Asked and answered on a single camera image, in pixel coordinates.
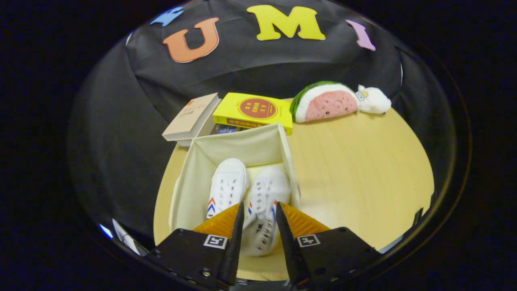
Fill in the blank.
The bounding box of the cream fabric storage box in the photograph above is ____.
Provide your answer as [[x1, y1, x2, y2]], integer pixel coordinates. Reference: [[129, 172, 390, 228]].
[[169, 123, 303, 235]]

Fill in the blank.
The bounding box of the white canvas shoe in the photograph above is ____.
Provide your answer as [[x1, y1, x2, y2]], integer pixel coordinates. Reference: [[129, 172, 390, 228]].
[[206, 158, 250, 221], [242, 166, 291, 257]]

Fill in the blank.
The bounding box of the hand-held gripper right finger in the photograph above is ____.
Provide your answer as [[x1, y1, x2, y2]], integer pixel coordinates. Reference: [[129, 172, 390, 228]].
[[275, 201, 382, 289]]

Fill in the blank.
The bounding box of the white plush toy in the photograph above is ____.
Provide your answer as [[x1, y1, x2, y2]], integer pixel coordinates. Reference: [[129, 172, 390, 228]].
[[355, 84, 392, 115]]

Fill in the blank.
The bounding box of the watermelon slice plush toy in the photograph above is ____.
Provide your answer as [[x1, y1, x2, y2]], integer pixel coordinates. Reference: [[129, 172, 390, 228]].
[[290, 81, 359, 123]]

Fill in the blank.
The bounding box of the blue cover book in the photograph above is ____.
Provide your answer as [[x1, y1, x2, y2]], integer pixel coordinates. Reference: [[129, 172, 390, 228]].
[[177, 123, 243, 147]]

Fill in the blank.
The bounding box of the yellow book with red emblem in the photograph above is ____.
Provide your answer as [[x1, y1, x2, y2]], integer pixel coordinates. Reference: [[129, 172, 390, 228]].
[[212, 92, 293, 136]]

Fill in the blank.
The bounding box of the grey white striped object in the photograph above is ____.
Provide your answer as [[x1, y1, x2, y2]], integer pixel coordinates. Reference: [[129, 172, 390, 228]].
[[112, 218, 149, 256]]

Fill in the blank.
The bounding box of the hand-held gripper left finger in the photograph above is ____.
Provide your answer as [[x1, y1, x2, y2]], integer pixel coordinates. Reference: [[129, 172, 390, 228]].
[[147, 201, 245, 291]]

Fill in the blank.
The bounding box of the beige cover book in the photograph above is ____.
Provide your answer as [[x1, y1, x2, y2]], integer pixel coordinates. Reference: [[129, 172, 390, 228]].
[[162, 93, 221, 142]]

